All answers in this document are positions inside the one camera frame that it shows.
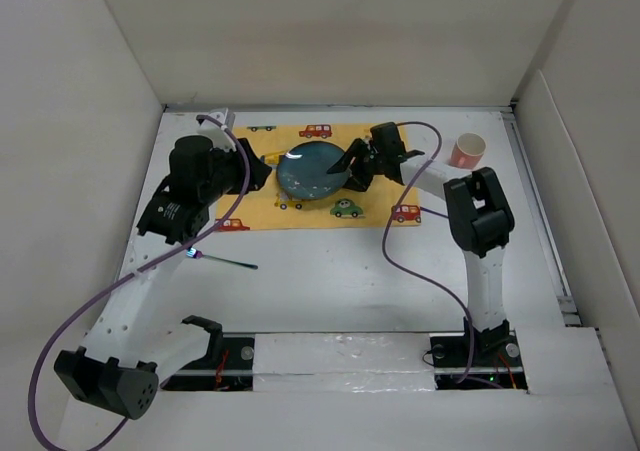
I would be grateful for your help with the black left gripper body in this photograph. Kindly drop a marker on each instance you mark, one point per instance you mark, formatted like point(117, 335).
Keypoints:
point(230, 171)

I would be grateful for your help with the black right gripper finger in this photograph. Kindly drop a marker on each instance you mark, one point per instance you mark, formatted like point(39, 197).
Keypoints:
point(358, 181)
point(355, 153)

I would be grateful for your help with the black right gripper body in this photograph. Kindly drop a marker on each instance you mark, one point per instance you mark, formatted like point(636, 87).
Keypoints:
point(370, 161)

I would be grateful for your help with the yellow cartoon car placemat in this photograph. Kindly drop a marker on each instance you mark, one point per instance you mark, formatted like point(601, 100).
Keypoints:
point(271, 208)

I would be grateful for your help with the dark teal ceramic plate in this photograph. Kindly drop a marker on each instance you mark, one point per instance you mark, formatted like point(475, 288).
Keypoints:
point(303, 174)

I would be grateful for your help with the pink paper cup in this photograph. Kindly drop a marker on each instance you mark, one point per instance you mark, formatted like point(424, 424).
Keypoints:
point(468, 151)

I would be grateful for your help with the iridescent metal fork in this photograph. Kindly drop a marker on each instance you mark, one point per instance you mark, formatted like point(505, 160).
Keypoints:
point(196, 254)

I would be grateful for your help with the purple metal spoon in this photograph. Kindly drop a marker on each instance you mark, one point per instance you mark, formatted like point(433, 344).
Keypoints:
point(432, 212)

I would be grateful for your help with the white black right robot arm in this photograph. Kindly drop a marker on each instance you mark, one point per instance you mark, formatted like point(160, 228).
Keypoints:
point(479, 218)

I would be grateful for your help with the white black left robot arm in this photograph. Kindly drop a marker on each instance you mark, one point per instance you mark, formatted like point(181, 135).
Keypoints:
point(117, 367)

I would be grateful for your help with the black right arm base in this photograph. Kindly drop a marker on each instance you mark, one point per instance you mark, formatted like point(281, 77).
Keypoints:
point(499, 368)

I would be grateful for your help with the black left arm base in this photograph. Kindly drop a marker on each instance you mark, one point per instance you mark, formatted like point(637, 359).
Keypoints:
point(227, 365)

